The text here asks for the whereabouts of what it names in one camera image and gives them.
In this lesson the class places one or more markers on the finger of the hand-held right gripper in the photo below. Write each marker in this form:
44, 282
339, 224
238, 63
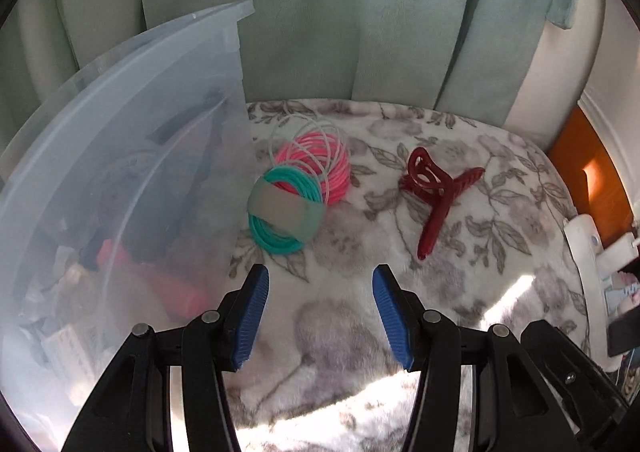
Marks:
570, 372

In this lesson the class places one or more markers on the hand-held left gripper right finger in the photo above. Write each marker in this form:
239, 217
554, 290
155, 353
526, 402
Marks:
392, 322

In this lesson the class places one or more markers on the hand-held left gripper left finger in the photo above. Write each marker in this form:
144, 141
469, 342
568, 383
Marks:
250, 322

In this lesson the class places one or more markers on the red cloth with gold print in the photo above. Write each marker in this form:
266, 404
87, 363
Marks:
160, 282

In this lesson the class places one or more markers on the dark red hair claw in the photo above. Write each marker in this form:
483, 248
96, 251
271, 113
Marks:
440, 212

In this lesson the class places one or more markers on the small white cardboard box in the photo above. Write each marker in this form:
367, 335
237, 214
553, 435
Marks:
70, 347

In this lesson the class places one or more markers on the black headband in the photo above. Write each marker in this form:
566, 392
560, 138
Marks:
212, 132

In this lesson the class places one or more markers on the clear plastic storage box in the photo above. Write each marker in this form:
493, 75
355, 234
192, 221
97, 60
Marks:
150, 82

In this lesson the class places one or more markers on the black charger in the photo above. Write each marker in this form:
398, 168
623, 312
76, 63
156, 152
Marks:
622, 337

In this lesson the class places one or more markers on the grey floral blanket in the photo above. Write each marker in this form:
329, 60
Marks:
325, 322

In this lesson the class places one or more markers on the white power strip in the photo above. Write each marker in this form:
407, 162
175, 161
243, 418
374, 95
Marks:
582, 242

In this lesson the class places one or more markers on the white charger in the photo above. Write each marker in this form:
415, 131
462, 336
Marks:
620, 249

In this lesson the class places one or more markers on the orange wooden furniture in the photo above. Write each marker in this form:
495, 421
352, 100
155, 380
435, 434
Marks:
575, 152

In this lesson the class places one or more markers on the pale green curtain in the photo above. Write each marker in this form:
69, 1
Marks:
350, 7

